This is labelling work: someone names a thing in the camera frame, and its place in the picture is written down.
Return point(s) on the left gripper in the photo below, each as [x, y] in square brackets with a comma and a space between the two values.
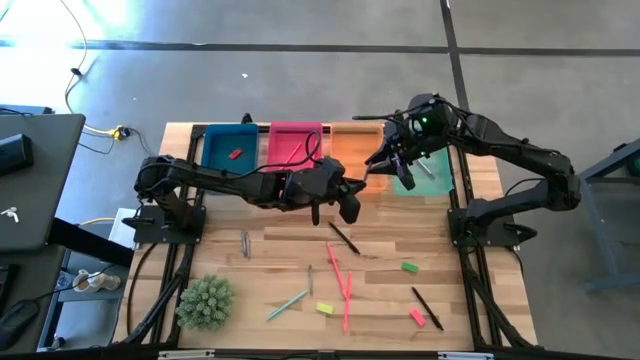
[320, 182]

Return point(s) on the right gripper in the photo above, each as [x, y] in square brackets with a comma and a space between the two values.
[405, 145]

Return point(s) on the black pen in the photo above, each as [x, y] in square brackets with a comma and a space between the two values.
[344, 237]
[427, 308]

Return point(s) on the green eraser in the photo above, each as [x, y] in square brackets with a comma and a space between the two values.
[410, 267]

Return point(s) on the yellow eraser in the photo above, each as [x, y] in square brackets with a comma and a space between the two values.
[325, 308]

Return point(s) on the red eraser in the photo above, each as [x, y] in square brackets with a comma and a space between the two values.
[235, 153]

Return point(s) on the teal pen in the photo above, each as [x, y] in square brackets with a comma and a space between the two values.
[286, 305]

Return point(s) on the pink eraser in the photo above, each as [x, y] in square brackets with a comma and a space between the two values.
[417, 316]

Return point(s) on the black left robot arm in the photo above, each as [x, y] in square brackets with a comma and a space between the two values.
[225, 180]

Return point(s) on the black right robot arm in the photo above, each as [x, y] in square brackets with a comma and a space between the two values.
[525, 155]

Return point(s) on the teal plastic bin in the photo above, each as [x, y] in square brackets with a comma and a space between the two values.
[435, 185]

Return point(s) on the orange plastic bin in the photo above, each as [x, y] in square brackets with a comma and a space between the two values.
[350, 145]

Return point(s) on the pink plastic bin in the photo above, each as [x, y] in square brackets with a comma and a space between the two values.
[285, 135]

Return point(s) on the blue plastic bin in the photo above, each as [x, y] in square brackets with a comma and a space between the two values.
[225, 142]

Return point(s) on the green artificial plant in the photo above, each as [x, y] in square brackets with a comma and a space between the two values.
[205, 302]

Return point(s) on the grey-blue metal cart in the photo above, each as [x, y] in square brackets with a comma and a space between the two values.
[595, 240]

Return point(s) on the white box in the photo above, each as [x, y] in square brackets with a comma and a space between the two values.
[122, 227]

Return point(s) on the small green object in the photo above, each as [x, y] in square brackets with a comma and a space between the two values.
[635, 166]

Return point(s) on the yellow power plug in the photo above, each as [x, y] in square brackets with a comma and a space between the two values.
[119, 132]

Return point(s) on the black desk crossbar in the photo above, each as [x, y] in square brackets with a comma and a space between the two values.
[90, 245]

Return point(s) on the beige curled object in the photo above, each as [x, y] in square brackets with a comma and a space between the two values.
[95, 281]

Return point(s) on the dark grey desk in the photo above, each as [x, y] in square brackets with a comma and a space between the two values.
[45, 190]

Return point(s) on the black box device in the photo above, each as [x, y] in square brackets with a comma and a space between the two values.
[15, 155]

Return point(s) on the small white object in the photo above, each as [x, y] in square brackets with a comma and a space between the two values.
[10, 214]

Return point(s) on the black computer mouse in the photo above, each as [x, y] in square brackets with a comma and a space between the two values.
[17, 320]

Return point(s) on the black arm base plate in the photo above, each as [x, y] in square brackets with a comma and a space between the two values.
[505, 235]
[150, 237]

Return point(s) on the black aluminium table frame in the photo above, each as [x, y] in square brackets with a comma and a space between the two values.
[470, 290]

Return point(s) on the silver metal bracket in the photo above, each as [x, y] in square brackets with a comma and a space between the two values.
[186, 355]
[465, 356]

